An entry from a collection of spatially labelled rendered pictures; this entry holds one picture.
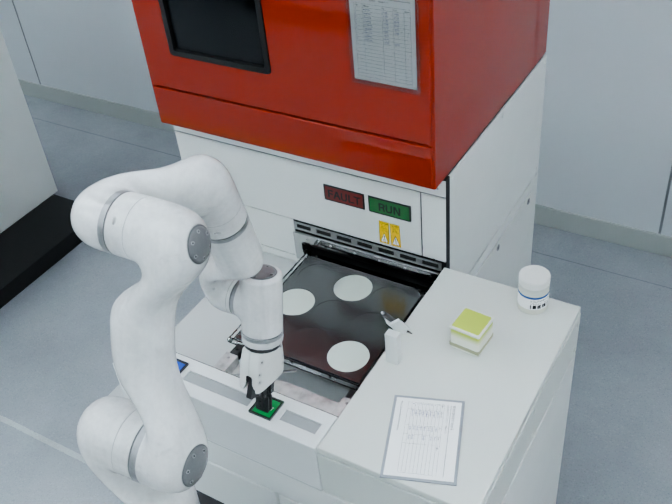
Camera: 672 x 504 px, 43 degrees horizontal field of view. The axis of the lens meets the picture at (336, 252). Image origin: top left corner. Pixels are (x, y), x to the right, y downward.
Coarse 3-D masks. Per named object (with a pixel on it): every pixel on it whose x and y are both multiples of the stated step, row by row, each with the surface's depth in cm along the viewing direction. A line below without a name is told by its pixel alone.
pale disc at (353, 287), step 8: (344, 280) 220; (352, 280) 219; (360, 280) 219; (368, 280) 219; (336, 288) 217; (344, 288) 217; (352, 288) 217; (360, 288) 217; (368, 288) 216; (344, 296) 215; (352, 296) 215; (360, 296) 214
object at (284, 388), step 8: (280, 384) 196; (288, 384) 196; (280, 392) 194; (288, 392) 194; (296, 392) 194; (304, 392) 193; (312, 392) 193; (304, 400) 192; (312, 400) 191; (320, 400) 191; (328, 400) 191; (320, 408) 189; (328, 408) 189
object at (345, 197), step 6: (324, 186) 215; (330, 192) 216; (336, 192) 214; (342, 192) 213; (348, 192) 212; (330, 198) 217; (336, 198) 216; (342, 198) 215; (348, 198) 214; (354, 198) 212; (360, 198) 211; (348, 204) 215; (354, 204) 214; (360, 204) 213
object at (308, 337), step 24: (312, 264) 226; (336, 264) 225; (288, 288) 219; (312, 288) 218; (384, 288) 216; (408, 288) 215; (312, 312) 211; (336, 312) 211; (360, 312) 210; (408, 312) 208; (240, 336) 207; (288, 336) 205; (312, 336) 205; (336, 336) 204; (360, 336) 203; (384, 336) 203; (312, 360) 198
